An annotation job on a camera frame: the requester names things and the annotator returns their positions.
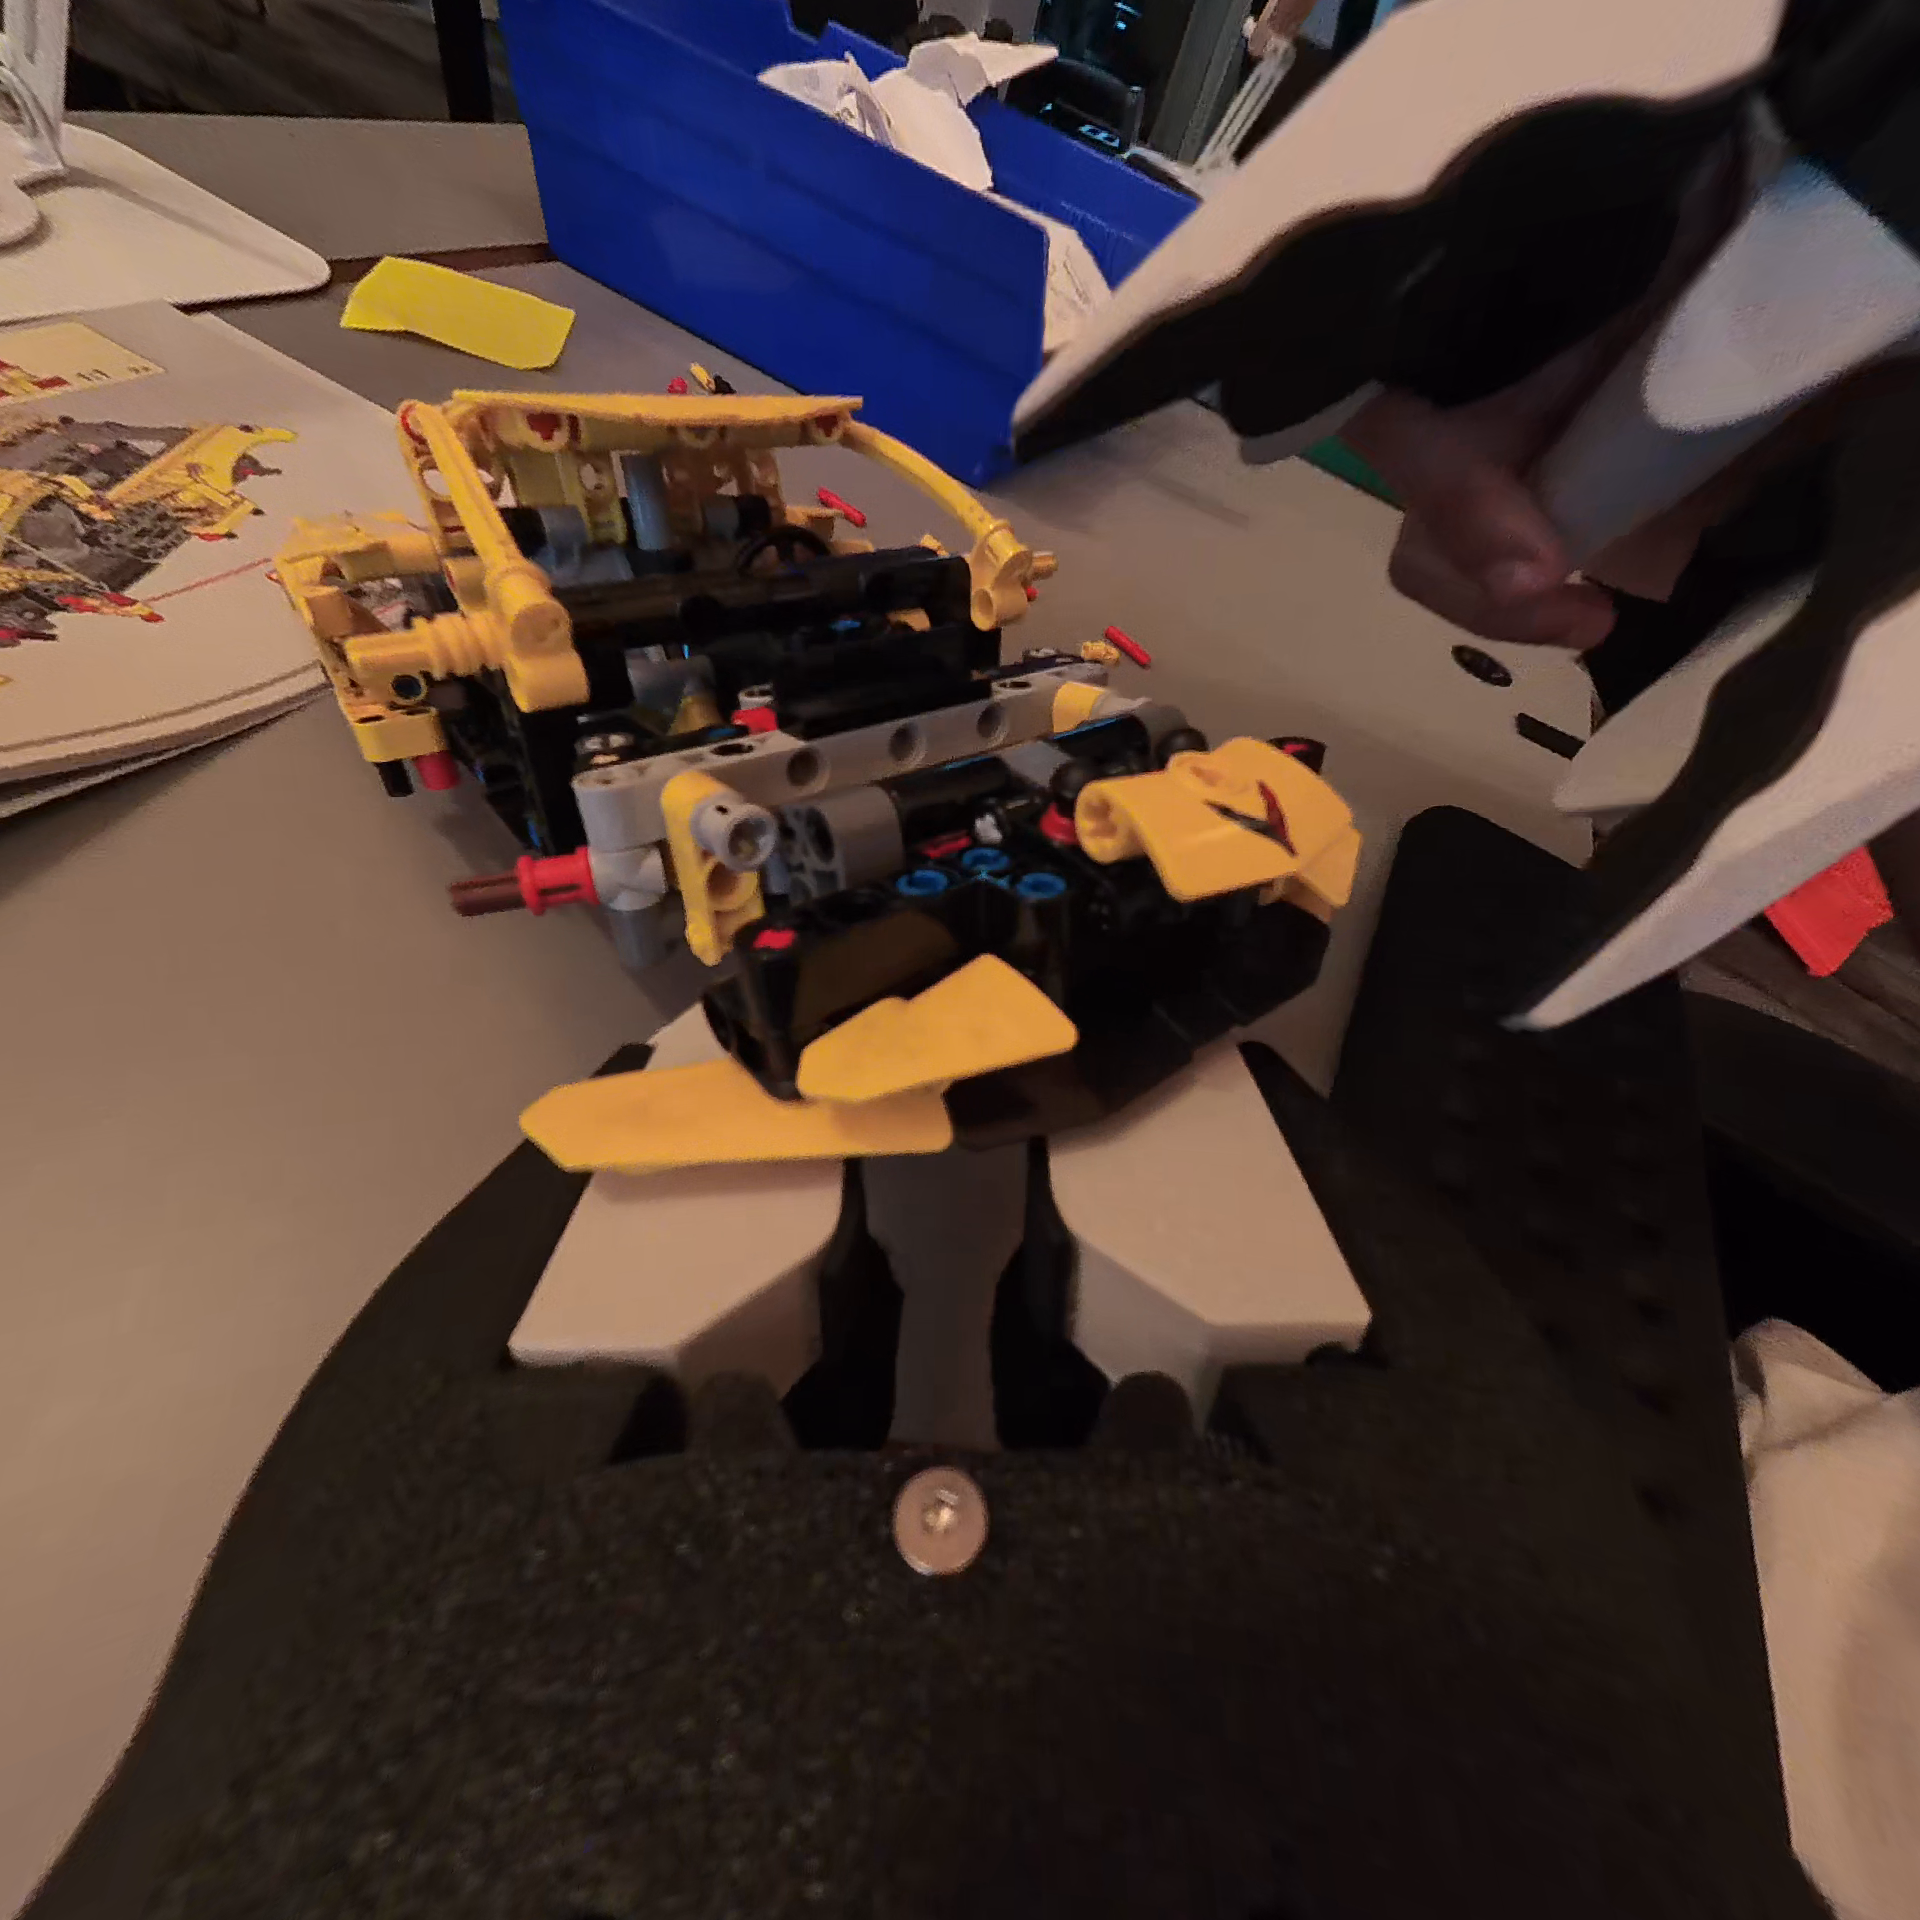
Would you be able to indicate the yellow brick toy car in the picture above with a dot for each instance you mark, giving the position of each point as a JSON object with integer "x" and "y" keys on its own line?
{"x": 494, "y": 629}

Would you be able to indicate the crumpled white paper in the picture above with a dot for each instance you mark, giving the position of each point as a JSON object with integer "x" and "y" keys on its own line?
{"x": 916, "y": 105}

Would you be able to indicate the orange container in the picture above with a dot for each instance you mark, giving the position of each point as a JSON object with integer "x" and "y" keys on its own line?
{"x": 1830, "y": 915}

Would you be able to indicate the yellow paper note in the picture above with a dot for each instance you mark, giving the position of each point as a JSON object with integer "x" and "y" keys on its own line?
{"x": 451, "y": 307}

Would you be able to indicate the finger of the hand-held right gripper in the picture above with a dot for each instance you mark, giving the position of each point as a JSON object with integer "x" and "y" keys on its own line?
{"x": 1501, "y": 90}
{"x": 1799, "y": 839}

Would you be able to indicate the white folding stand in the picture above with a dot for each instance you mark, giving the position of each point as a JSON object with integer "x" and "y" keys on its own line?
{"x": 1253, "y": 90}

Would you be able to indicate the open instruction booklet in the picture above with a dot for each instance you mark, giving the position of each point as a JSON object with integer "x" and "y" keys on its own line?
{"x": 181, "y": 661}

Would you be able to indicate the instruction sheet on stand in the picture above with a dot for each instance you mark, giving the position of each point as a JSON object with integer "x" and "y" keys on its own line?
{"x": 149, "y": 241}

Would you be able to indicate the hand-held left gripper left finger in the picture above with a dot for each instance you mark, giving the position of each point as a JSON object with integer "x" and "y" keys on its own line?
{"x": 676, "y": 1277}

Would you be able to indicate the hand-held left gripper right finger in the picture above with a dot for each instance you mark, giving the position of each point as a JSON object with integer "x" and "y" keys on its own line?
{"x": 1215, "y": 1243}

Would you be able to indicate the black round piece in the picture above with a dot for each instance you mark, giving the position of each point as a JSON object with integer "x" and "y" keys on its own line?
{"x": 1482, "y": 666}

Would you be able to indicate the black device with display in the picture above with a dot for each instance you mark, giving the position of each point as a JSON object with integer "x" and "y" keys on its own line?
{"x": 1089, "y": 112}

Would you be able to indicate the person's right hand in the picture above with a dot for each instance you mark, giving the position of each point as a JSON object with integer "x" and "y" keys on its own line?
{"x": 1463, "y": 525}

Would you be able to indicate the blue plastic bin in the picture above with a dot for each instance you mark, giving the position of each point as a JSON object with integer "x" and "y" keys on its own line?
{"x": 750, "y": 224}

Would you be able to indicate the black bar piece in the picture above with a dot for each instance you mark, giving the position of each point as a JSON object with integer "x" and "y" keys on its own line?
{"x": 1548, "y": 736}

